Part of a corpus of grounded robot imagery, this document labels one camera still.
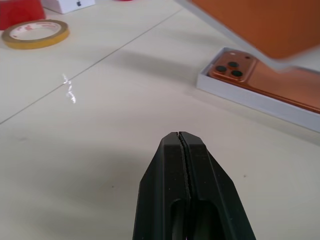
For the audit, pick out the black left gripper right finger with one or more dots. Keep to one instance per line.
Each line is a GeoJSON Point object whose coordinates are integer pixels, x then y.
{"type": "Point", "coordinates": [215, 195]}

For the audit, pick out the red plastic container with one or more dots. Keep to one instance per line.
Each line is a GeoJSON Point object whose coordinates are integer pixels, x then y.
{"type": "Point", "coordinates": [21, 12]}

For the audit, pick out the white phone box base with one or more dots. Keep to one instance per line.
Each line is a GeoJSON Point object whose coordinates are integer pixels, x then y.
{"type": "Point", "coordinates": [250, 97]}

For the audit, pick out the orange smartphone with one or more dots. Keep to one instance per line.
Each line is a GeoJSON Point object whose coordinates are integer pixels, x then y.
{"type": "Point", "coordinates": [260, 80]}

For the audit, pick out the yellow adhesive tape roll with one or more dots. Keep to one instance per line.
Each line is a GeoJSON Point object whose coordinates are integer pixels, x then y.
{"type": "Point", "coordinates": [35, 35]}

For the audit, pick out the white box lid orange print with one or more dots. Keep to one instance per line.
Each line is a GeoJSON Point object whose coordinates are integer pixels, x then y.
{"type": "Point", "coordinates": [260, 27]}

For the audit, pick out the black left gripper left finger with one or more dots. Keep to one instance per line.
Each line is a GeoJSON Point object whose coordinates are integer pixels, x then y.
{"type": "Point", "coordinates": [162, 190]}

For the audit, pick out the small white apple-logo box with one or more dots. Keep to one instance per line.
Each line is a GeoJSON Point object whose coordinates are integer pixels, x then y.
{"type": "Point", "coordinates": [68, 5]}

